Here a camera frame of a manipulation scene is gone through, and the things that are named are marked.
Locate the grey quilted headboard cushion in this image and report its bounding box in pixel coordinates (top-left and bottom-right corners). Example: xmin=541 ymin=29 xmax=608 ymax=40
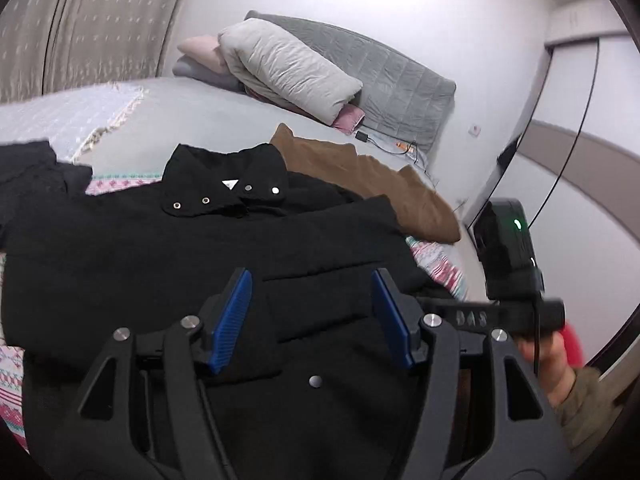
xmin=245 ymin=10 xmax=457 ymax=182

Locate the red object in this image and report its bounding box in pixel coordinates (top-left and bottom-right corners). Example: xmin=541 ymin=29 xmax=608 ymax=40
xmin=560 ymin=322 xmax=587 ymax=372

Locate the white fringed blanket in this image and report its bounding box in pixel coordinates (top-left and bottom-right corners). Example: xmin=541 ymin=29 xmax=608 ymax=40
xmin=0 ymin=82 xmax=151 ymax=165

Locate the black jacket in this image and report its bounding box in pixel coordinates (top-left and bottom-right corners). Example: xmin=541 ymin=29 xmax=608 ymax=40
xmin=0 ymin=142 xmax=462 ymax=480

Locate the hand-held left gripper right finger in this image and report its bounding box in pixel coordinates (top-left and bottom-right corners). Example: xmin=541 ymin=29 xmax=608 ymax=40
xmin=370 ymin=267 xmax=577 ymax=480

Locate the grey folded cloth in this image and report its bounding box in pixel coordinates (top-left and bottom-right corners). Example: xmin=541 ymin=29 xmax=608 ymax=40
xmin=172 ymin=55 xmax=247 ymax=94

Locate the person's right hand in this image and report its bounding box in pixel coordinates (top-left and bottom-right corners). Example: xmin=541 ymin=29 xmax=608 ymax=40
xmin=517 ymin=332 xmax=576 ymax=408

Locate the beige patterned curtain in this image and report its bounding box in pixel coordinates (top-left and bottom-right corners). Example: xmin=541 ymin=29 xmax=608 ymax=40
xmin=0 ymin=0 xmax=199 ymax=104

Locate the colourful patterned blanket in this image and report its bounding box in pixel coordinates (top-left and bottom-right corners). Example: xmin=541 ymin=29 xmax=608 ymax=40
xmin=0 ymin=174 xmax=470 ymax=456

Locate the bed with grey sheet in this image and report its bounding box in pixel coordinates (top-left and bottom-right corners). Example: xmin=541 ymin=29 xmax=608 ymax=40
xmin=0 ymin=77 xmax=482 ymax=311

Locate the brown garment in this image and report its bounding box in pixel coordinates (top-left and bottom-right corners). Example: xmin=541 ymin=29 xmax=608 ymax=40
xmin=270 ymin=122 xmax=462 ymax=245

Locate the white and grey wardrobe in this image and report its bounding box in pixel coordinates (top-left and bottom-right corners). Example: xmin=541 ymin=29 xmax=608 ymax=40
xmin=462 ymin=7 xmax=640 ymax=366

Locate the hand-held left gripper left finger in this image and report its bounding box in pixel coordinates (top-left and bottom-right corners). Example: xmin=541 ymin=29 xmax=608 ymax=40
xmin=50 ymin=267 xmax=256 ymax=480

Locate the dark navy garment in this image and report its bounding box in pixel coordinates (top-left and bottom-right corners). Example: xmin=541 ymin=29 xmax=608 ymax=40
xmin=0 ymin=140 xmax=94 ymax=241

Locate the light grey folded duvet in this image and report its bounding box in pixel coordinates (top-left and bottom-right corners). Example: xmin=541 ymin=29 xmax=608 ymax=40
xmin=217 ymin=17 xmax=365 ymax=127

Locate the small pink pillow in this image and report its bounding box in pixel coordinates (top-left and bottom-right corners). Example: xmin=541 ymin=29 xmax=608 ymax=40
xmin=332 ymin=105 xmax=366 ymax=134

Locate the person's right forearm olive sleeve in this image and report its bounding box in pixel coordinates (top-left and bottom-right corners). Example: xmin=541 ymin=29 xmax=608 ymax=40
xmin=552 ymin=366 xmax=625 ymax=467

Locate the black charger cable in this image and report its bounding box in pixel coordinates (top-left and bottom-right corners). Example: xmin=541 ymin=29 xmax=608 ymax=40
xmin=367 ymin=136 xmax=432 ymax=173

